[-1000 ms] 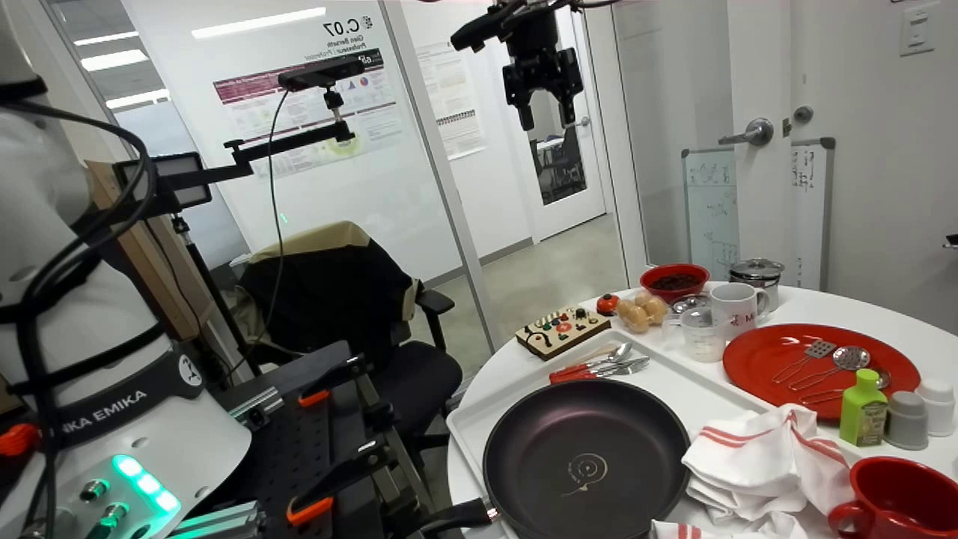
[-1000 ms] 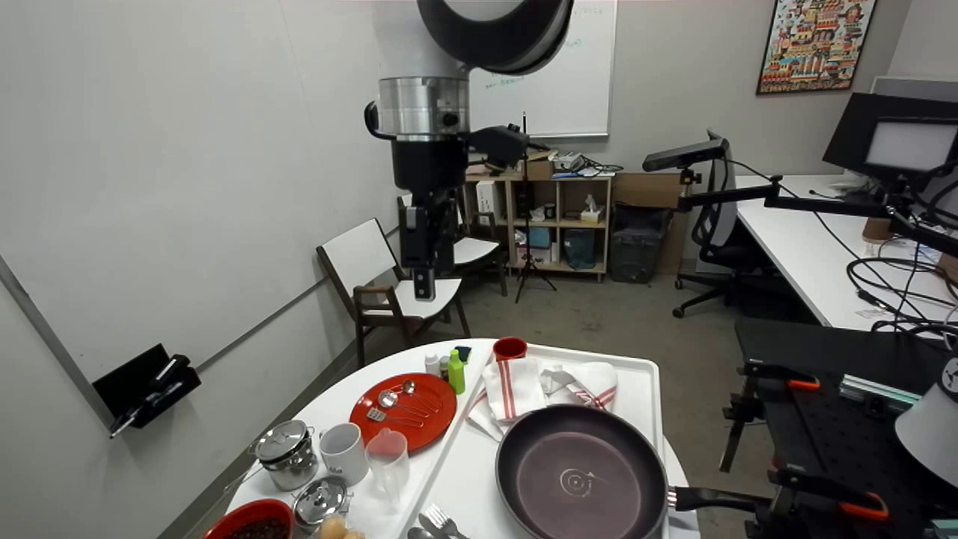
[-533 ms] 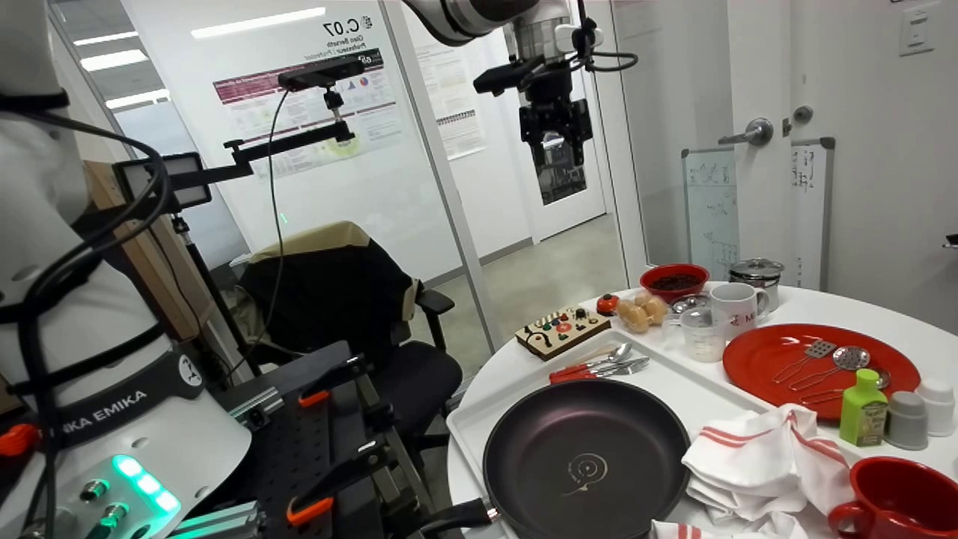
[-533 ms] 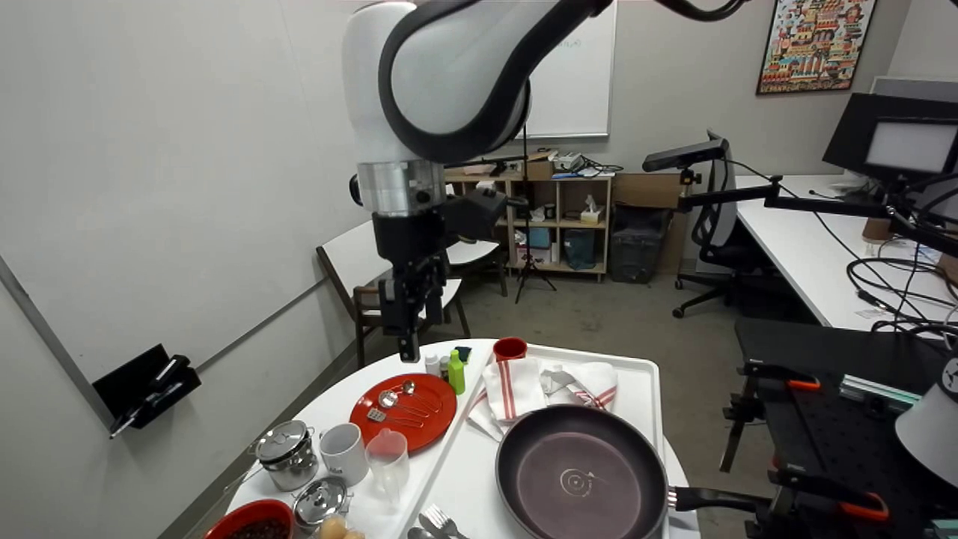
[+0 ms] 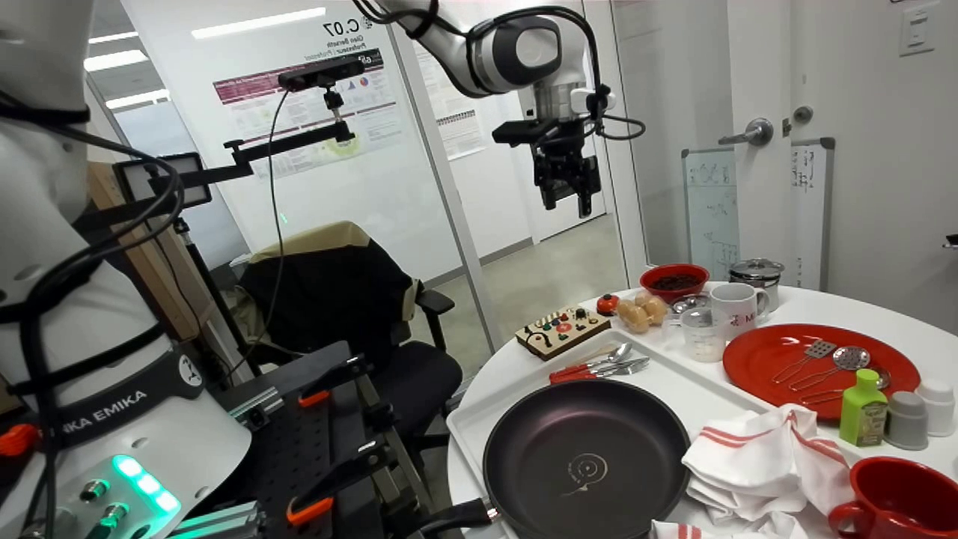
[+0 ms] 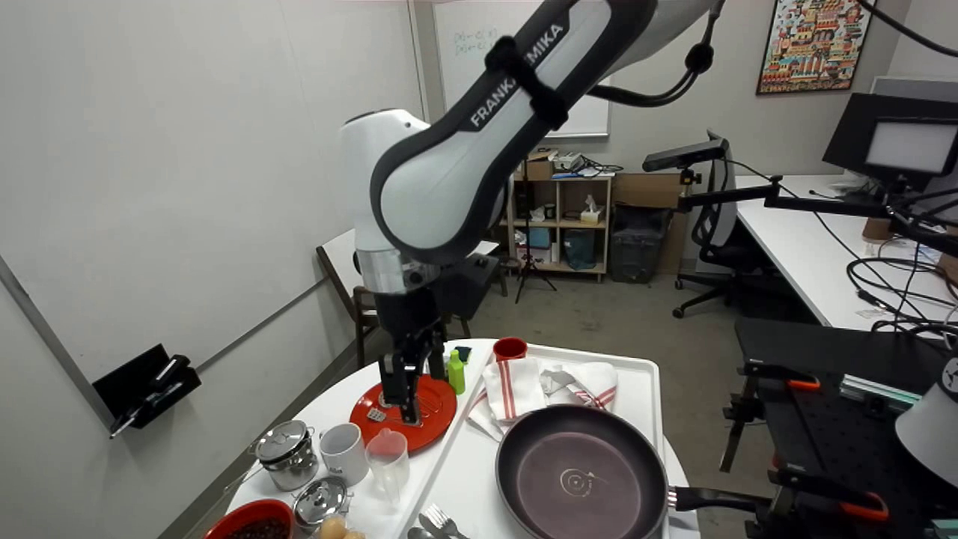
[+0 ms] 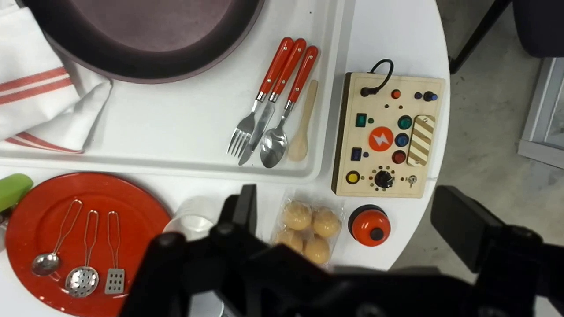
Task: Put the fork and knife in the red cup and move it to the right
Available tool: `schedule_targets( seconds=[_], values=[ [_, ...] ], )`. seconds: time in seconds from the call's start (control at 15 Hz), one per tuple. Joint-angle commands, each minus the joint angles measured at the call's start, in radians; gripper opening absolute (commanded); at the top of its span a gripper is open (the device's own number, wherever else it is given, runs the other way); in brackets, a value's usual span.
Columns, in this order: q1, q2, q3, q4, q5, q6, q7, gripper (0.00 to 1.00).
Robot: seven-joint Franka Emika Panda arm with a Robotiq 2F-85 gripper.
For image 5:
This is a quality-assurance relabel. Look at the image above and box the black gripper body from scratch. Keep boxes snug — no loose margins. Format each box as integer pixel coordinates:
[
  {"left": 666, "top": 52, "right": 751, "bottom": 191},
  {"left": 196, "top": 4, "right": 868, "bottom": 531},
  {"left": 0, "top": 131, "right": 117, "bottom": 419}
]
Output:
[{"left": 530, "top": 137, "right": 606, "bottom": 195}]

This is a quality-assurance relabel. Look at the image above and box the red-handled fork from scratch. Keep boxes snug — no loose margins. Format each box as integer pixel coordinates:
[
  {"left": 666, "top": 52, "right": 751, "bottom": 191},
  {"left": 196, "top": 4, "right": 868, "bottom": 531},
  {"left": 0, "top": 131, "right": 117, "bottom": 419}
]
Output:
[{"left": 548, "top": 350, "right": 654, "bottom": 390}]

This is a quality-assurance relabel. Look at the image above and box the small grey plastic cup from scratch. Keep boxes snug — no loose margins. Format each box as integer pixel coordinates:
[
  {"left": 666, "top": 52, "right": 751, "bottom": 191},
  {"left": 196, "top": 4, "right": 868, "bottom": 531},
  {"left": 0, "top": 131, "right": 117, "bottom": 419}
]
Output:
[{"left": 888, "top": 390, "right": 932, "bottom": 452}]

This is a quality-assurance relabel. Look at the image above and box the small white plastic cup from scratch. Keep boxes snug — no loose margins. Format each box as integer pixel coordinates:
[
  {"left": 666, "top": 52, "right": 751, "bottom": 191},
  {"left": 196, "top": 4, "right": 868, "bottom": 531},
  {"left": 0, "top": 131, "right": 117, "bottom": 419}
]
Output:
[{"left": 919, "top": 384, "right": 958, "bottom": 440}]

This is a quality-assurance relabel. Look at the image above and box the red cup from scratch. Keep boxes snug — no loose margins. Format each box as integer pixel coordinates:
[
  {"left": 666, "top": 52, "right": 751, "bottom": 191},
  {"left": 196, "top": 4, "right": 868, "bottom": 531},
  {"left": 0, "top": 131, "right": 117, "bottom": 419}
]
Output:
[{"left": 823, "top": 456, "right": 958, "bottom": 539}]

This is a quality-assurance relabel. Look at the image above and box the white door with window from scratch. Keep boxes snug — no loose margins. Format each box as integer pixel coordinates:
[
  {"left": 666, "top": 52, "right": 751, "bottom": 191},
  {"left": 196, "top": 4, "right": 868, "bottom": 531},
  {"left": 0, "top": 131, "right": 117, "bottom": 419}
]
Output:
[{"left": 500, "top": 86, "right": 609, "bottom": 242}]

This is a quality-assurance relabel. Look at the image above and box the red bowl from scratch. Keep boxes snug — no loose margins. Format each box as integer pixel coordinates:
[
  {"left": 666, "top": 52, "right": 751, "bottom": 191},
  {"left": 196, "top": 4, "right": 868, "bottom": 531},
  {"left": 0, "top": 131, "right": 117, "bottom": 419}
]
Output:
[{"left": 639, "top": 261, "right": 714, "bottom": 305}]

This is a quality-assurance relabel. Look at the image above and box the tan bread roll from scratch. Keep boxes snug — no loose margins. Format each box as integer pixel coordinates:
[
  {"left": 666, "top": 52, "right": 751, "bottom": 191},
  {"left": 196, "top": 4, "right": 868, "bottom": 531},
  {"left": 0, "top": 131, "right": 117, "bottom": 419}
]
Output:
[
  {"left": 615, "top": 297, "right": 654, "bottom": 338},
  {"left": 639, "top": 291, "right": 671, "bottom": 327}
]

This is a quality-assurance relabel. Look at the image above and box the small leaning whiteboard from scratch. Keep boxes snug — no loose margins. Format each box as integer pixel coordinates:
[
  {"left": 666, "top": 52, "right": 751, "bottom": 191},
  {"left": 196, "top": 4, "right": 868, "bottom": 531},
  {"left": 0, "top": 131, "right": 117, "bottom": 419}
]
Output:
[{"left": 681, "top": 146, "right": 744, "bottom": 285}]

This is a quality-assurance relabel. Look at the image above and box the small steel lidded jar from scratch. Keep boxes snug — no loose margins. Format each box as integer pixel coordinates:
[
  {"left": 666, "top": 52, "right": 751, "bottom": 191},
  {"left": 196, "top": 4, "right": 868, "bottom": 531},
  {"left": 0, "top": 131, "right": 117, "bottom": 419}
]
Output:
[{"left": 669, "top": 294, "right": 706, "bottom": 323}]

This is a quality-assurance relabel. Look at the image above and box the white mug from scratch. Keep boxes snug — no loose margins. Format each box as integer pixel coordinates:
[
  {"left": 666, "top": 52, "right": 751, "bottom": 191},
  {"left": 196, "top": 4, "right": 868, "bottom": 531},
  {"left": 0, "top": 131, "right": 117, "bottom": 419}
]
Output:
[{"left": 706, "top": 278, "right": 774, "bottom": 332}]

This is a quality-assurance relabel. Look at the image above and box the clear drinking glass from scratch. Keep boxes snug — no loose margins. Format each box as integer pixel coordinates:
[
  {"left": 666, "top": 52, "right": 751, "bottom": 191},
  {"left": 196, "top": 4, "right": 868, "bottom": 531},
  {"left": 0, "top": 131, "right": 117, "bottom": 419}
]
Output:
[{"left": 681, "top": 297, "right": 729, "bottom": 365}]

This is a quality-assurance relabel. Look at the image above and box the silver door lever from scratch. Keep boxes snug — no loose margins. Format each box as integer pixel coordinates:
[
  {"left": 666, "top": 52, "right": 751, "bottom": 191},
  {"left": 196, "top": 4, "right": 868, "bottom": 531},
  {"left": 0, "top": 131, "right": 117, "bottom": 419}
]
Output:
[{"left": 717, "top": 116, "right": 777, "bottom": 151}]

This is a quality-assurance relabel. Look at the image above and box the white room sign poster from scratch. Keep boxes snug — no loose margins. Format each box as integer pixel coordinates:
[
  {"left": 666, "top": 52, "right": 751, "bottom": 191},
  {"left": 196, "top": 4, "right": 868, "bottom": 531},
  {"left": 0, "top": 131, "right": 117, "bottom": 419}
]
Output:
[{"left": 320, "top": 10, "right": 403, "bottom": 116}]

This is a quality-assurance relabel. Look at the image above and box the white tray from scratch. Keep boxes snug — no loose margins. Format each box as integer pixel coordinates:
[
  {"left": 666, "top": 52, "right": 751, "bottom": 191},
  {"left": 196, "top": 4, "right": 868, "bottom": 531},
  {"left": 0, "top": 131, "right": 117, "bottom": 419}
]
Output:
[{"left": 443, "top": 329, "right": 804, "bottom": 539}]

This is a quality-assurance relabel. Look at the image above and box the white leaning panel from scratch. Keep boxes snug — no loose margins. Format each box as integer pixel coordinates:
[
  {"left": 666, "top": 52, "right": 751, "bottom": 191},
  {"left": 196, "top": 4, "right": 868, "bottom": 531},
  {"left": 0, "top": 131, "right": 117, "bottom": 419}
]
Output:
[{"left": 792, "top": 136, "right": 838, "bottom": 294}]

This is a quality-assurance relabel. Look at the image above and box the silver deadbolt knob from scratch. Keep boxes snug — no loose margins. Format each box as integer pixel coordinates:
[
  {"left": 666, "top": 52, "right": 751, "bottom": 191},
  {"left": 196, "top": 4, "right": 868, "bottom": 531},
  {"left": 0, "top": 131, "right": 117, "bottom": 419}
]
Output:
[{"left": 778, "top": 103, "right": 819, "bottom": 142}]

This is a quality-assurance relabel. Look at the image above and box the tan jacket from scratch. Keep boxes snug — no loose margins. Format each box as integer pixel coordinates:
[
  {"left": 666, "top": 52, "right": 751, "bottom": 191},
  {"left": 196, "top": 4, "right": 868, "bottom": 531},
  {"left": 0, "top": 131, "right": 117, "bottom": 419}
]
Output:
[{"left": 244, "top": 218, "right": 403, "bottom": 266}]

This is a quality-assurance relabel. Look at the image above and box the black office chair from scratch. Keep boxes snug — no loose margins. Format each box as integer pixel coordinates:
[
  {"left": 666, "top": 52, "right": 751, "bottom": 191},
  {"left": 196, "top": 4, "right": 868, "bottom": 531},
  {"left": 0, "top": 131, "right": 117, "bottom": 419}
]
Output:
[{"left": 235, "top": 236, "right": 467, "bottom": 443}]

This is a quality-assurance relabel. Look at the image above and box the red plate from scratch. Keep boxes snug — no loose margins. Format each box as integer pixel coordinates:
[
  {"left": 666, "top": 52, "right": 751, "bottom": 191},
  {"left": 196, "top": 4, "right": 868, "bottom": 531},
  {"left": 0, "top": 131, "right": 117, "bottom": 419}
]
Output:
[{"left": 718, "top": 321, "right": 926, "bottom": 425}]

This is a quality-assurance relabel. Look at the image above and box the black frying pan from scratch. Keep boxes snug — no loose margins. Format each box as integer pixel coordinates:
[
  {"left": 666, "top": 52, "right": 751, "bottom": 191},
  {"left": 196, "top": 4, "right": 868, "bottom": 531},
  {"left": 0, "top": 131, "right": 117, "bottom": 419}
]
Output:
[{"left": 416, "top": 374, "right": 696, "bottom": 539}]

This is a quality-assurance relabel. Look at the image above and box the small silver round piece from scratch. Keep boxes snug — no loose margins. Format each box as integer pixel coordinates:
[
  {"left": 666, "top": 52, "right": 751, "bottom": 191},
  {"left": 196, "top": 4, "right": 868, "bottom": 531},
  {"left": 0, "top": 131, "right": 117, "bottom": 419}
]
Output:
[{"left": 832, "top": 345, "right": 874, "bottom": 374}]

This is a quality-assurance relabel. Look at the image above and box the white red-striped towel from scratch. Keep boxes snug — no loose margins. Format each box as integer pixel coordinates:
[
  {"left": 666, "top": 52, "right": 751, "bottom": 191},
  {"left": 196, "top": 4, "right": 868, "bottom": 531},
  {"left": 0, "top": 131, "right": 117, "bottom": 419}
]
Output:
[{"left": 654, "top": 402, "right": 859, "bottom": 539}]

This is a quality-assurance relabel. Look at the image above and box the black perforated robot table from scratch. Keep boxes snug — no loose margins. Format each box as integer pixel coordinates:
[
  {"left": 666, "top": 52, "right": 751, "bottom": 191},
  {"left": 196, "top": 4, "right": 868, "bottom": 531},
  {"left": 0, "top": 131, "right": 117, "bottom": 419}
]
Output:
[{"left": 203, "top": 341, "right": 453, "bottom": 539}]

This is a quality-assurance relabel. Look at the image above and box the green plastic bottle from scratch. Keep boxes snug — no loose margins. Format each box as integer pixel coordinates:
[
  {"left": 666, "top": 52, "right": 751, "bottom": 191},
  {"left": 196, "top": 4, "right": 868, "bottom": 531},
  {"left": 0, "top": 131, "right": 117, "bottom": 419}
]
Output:
[{"left": 835, "top": 365, "right": 892, "bottom": 450}]

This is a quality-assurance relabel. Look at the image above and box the black light panel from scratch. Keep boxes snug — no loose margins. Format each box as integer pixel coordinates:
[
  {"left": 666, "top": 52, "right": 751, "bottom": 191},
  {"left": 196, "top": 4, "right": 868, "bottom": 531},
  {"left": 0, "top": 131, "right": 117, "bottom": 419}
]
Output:
[{"left": 112, "top": 151, "right": 217, "bottom": 218}]

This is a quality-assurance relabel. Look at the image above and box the wooden plank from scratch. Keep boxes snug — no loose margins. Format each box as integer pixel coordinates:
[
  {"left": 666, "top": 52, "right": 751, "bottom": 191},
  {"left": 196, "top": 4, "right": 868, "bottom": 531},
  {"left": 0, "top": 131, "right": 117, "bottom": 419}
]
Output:
[{"left": 91, "top": 163, "right": 203, "bottom": 347}]

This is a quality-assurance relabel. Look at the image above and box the silver aluminium bar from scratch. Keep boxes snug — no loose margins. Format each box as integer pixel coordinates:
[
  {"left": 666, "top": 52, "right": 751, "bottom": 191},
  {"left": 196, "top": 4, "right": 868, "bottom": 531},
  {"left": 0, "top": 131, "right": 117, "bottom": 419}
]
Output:
[{"left": 166, "top": 498, "right": 265, "bottom": 539}]

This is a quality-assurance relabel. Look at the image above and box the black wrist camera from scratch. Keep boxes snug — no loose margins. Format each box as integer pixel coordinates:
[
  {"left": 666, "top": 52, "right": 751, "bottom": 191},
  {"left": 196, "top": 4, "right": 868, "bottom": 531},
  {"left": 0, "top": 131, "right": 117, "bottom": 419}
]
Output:
[{"left": 491, "top": 116, "right": 563, "bottom": 151}]

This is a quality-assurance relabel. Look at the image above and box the wooden toy switch board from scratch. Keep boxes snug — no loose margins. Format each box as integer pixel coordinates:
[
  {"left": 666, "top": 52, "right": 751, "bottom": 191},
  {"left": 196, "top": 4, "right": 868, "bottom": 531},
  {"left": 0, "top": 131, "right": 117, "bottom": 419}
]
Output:
[{"left": 512, "top": 303, "right": 615, "bottom": 365}]

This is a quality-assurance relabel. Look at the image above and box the black stereo camera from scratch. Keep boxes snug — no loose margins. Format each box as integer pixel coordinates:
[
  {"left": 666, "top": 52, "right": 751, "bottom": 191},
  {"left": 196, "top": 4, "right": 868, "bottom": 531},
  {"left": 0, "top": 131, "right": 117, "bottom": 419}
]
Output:
[{"left": 275, "top": 55, "right": 373, "bottom": 97}]

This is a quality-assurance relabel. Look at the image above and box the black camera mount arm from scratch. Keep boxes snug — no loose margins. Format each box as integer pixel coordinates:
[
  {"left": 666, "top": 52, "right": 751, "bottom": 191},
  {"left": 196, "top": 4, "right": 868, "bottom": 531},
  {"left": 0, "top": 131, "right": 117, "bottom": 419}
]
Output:
[{"left": 221, "top": 86, "right": 358, "bottom": 173}]

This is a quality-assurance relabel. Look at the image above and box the thin black camera cable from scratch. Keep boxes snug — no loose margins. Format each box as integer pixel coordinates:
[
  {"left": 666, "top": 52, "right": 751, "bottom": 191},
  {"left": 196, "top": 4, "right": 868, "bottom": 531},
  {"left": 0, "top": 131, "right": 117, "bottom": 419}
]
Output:
[{"left": 265, "top": 89, "right": 295, "bottom": 252}]

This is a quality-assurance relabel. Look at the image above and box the black clamp orange handle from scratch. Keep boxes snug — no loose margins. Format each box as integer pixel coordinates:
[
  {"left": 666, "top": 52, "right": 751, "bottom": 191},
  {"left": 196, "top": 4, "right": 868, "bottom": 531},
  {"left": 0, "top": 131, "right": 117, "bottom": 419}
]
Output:
[
  {"left": 281, "top": 438, "right": 403, "bottom": 534},
  {"left": 214, "top": 354, "right": 370, "bottom": 429},
  {"left": 0, "top": 422, "right": 45, "bottom": 460}
]

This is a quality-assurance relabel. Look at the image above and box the white light switch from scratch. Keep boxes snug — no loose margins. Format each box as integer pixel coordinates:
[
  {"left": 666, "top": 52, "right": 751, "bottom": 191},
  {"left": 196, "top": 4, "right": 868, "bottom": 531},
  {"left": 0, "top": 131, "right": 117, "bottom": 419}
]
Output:
[{"left": 895, "top": 0, "right": 938, "bottom": 59}]

